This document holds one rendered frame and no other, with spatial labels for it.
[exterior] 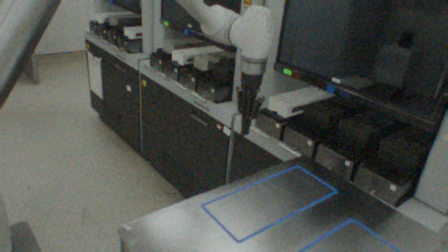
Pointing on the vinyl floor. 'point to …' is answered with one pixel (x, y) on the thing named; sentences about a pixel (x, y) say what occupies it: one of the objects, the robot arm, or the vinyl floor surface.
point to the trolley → (280, 218)
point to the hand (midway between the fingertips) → (245, 125)
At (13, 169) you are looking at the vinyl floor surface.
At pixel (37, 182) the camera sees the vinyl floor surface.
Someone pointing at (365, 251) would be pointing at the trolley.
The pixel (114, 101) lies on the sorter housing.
